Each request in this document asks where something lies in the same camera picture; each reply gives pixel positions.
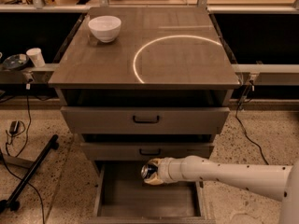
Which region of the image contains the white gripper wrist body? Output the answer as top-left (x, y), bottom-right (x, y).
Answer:
top-left (159, 158), bottom-right (183, 184)

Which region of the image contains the blue pepsi can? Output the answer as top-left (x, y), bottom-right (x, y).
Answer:
top-left (141, 162), bottom-right (158, 180)

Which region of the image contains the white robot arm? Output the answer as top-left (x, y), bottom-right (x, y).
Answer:
top-left (141, 156), bottom-right (299, 224)

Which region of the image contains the open grey bottom drawer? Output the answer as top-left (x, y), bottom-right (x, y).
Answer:
top-left (84, 161), bottom-right (216, 224)

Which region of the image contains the grey middle drawer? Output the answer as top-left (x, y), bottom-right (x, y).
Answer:
top-left (81, 143), bottom-right (214, 161)

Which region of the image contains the grey drawer cabinet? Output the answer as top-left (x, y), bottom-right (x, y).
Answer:
top-left (48, 6), bottom-right (241, 224)

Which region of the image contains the grey top drawer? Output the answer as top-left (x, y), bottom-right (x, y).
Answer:
top-left (61, 106), bottom-right (230, 134)

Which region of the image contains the white ceramic bowl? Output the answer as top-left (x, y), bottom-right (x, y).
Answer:
top-left (88, 16), bottom-right (121, 43)

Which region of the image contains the black stand leg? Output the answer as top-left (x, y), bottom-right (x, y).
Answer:
top-left (0, 134), bottom-right (59, 213)

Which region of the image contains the black power adapter left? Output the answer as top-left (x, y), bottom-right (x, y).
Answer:
top-left (9, 120), bottom-right (20, 134)

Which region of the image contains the white paper cup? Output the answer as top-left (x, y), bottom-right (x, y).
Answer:
top-left (26, 48), bottom-right (45, 67)

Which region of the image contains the dark blue plate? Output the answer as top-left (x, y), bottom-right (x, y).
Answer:
top-left (3, 54), bottom-right (29, 70)

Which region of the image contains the black cable right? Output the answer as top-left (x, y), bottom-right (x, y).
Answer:
top-left (235, 81), bottom-right (270, 166)

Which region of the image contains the black cable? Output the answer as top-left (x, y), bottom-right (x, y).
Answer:
top-left (235, 81), bottom-right (270, 166)
top-left (0, 84), bottom-right (47, 224)

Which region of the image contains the black cable left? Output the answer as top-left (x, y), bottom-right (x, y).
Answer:
top-left (0, 84), bottom-right (47, 224)

